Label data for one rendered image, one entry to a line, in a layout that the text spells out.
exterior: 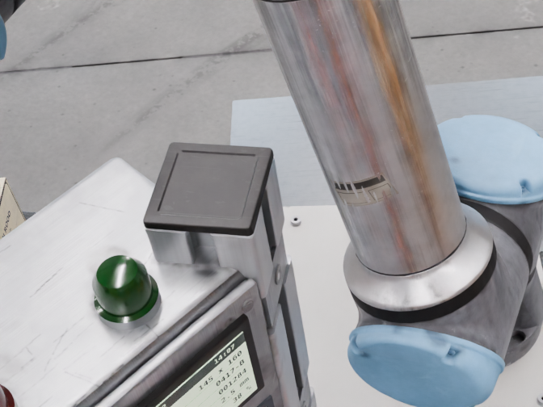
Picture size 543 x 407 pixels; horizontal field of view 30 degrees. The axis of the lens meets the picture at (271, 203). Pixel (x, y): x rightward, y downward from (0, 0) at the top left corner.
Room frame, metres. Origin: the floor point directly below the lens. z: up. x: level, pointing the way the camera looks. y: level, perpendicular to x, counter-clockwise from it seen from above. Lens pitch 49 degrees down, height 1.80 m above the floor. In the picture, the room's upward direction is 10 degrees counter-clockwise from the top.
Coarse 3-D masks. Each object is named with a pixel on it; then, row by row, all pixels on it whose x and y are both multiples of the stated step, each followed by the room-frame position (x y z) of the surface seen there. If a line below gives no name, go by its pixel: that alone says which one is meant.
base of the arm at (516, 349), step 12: (528, 288) 0.53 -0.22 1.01; (540, 288) 0.54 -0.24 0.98; (528, 300) 0.52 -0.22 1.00; (540, 300) 0.54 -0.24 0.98; (528, 312) 0.52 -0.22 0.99; (540, 312) 0.53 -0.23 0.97; (516, 324) 0.52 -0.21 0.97; (528, 324) 0.52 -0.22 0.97; (540, 324) 0.52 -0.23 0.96; (516, 336) 0.52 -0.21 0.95; (528, 336) 0.51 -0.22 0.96; (516, 348) 0.50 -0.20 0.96; (528, 348) 0.51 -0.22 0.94; (504, 360) 0.49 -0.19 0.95; (516, 360) 0.50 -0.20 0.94
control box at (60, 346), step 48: (96, 192) 0.31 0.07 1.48; (144, 192) 0.30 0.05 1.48; (0, 240) 0.29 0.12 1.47; (48, 240) 0.29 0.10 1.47; (96, 240) 0.28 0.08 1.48; (144, 240) 0.28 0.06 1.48; (0, 288) 0.26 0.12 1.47; (48, 288) 0.26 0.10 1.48; (192, 288) 0.25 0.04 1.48; (240, 288) 0.25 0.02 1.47; (0, 336) 0.24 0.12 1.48; (48, 336) 0.24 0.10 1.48; (96, 336) 0.23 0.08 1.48; (144, 336) 0.23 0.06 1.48; (192, 336) 0.23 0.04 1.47; (48, 384) 0.21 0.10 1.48; (96, 384) 0.21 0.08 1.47; (144, 384) 0.21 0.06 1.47
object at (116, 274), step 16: (112, 256) 0.25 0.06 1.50; (128, 256) 0.25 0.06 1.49; (96, 272) 0.25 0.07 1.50; (112, 272) 0.24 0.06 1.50; (128, 272) 0.24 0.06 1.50; (144, 272) 0.24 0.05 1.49; (96, 288) 0.24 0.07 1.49; (112, 288) 0.24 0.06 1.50; (128, 288) 0.24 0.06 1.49; (144, 288) 0.24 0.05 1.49; (96, 304) 0.24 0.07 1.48; (112, 304) 0.23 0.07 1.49; (128, 304) 0.23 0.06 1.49; (144, 304) 0.24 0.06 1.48; (112, 320) 0.23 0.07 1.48; (128, 320) 0.23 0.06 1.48; (144, 320) 0.23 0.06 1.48
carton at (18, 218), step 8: (0, 184) 0.77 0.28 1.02; (8, 184) 0.78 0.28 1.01; (0, 192) 0.76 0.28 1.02; (8, 192) 0.78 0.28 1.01; (0, 200) 0.75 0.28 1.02; (8, 200) 0.77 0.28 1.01; (16, 200) 0.78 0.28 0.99; (0, 208) 0.74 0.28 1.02; (8, 208) 0.76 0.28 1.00; (16, 208) 0.78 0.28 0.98; (0, 216) 0.74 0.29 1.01; (8, 216) 0.75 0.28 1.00; (16, 216) 0.77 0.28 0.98; (0, 224) 0.73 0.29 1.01; (8, 224) 0.74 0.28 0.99; (16, 224) 0.76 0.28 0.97; (0, 232) 0.72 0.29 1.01; (8, 232) 0.74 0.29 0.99
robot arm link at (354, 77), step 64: (256, 0) 0.49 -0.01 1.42; (320, 0) 0.47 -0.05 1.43; (384, 0) 0.48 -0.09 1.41; (320, 64) 0.46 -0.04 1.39; (384, 64) 0.46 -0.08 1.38; (320, 128) 0.46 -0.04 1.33; (384, 128) 0.45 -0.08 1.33; (384, 192) 0.44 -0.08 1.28; (448, 192) 0.45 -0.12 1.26; (384, 256) 0.44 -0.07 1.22; (448, 256) 0.43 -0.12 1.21; (512, 256) 0.47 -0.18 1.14; (384, 320) 0.42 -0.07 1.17; (448, 320) 0.40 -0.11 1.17; (512, 320) 0.43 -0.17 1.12; (384, 384) 0.41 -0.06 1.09; (448, 384) 0.38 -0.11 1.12
